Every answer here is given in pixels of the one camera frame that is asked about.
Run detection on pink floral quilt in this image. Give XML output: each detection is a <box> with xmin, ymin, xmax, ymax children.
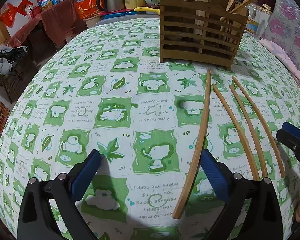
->
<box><xmin>257</xmin><ymin>0</ymin><xmax>300</xmax><ymax>86</ymax></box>

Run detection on clear plastic bottle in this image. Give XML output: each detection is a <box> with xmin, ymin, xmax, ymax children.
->
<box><xmin>245</xmin><ymin>3</ymin><xmax>258</xmax><ymax>35</ymax></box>

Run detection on green white patterned tablecloth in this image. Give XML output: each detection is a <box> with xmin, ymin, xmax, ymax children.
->
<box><xmin>0</xmin><ymin>18</ymin><xmax>300</xmax><ymax>239</ymax></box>

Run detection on wooden slatted utensil holder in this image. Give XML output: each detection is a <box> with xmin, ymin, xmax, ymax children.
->
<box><xmin>159</xmin><ymin>0</ymin><xmax>249</xmax><ymax>69</ymax></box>

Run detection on pile of dark clothes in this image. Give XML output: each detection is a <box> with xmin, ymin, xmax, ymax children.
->
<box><xmin>0</xmin><ymin>46</ymin><xmax>29</xmax><ymax>75</ymax></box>

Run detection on dark red cloth covered table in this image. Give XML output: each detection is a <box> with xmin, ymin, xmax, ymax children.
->
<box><xmin>8</xmin><ymin>0</ymin><xmax>87</xmax><ymax>62</ymax></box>

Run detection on yellow plastic utensil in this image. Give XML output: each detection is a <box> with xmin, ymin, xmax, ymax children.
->
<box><xmin>134</xmin><ymin>7</ymin><xmax>160</xmax><ymax>15</ymax></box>

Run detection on cooking oil bottle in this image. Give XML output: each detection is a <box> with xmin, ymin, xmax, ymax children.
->
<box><xmin>37</xmin><ymin>0</ymin><xmax>53</xmax><ymax>11</ymax></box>

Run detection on stainless steel kettle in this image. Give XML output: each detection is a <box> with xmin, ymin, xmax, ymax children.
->
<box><xmin>96</xmin><ymin>0</ymin><xmax>125</xmax><ymax>12</ymax></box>

